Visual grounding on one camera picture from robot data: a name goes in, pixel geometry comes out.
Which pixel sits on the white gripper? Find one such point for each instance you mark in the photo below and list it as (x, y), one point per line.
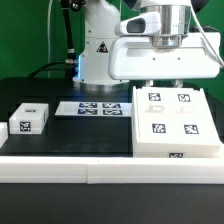
(134, 58)

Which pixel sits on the white cabinet body box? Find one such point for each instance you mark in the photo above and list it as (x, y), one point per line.
(174, 144)

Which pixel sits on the white cabinet top box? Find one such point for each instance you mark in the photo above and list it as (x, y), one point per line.
(29, 118)

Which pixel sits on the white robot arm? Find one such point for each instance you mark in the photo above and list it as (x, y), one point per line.
(156, 44)

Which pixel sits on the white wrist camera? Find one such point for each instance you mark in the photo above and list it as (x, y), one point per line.
(144, 24)

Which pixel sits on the white marker base plate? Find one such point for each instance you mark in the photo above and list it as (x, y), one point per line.
(93, 109)

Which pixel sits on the white table border frame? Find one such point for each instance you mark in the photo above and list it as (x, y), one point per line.
(111, 170)

